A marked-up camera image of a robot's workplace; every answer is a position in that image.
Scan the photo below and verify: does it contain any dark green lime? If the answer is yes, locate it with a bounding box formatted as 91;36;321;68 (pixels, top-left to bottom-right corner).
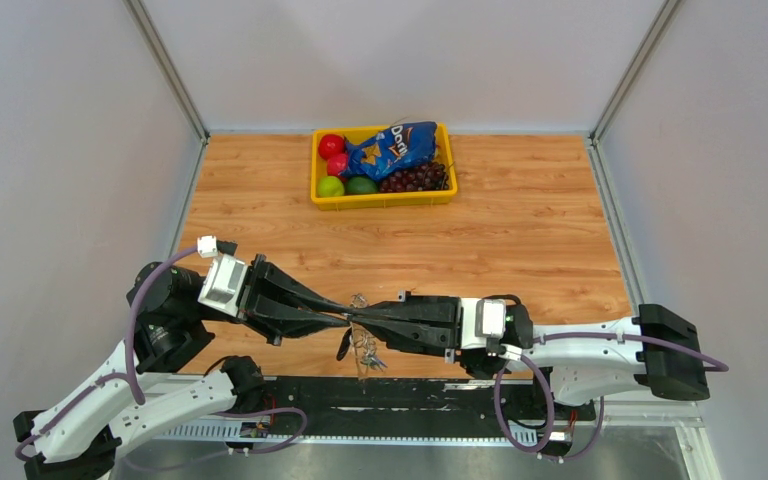
345;176;379;195

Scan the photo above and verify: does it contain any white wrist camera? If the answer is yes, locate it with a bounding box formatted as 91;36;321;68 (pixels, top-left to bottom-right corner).
196;236;248;318
457;297;523;361

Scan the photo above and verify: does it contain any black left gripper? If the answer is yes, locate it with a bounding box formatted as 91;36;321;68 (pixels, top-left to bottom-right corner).
193;250;356;343

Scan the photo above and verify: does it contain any blue Doritos chip bag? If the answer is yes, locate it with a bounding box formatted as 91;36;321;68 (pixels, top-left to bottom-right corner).
339;121;438;182

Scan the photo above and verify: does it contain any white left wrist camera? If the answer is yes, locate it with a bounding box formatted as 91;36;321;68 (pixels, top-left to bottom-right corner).
196;236;248;318

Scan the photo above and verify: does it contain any light green apple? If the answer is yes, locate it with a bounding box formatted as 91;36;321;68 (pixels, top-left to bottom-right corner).
316;176;345;198

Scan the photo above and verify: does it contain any black tag key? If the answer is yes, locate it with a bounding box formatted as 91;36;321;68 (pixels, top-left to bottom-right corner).
335;330;352;361

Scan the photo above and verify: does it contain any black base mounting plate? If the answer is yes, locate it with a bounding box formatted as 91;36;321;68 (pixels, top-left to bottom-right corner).
224;374;577;440

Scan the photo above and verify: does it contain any purple grape bunch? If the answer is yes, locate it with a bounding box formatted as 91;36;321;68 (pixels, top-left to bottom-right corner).
378;161;451;193

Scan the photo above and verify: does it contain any pink red apple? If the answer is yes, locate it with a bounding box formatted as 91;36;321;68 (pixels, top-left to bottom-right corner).
326;153;349;177

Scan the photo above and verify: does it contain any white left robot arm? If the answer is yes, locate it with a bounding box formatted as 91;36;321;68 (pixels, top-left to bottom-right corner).
13;242;349;479

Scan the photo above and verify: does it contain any slotted aluminium cable duct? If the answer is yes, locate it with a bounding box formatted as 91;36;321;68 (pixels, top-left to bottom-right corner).
156;418;512;447

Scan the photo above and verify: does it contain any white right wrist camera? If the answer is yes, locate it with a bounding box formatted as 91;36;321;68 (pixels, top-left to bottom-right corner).
457;297;523;361

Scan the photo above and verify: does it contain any silver metal key holder plate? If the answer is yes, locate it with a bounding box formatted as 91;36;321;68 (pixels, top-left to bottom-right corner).
350;323;387;381

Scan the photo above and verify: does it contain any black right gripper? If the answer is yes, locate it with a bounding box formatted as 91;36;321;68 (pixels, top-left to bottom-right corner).
348;290;482;362

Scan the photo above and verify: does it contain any yellow plastic bin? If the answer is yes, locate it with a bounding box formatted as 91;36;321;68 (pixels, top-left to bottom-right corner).
310;123;459;211

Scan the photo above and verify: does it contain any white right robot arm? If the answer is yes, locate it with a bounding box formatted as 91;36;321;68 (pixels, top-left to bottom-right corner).
348;293;728;418

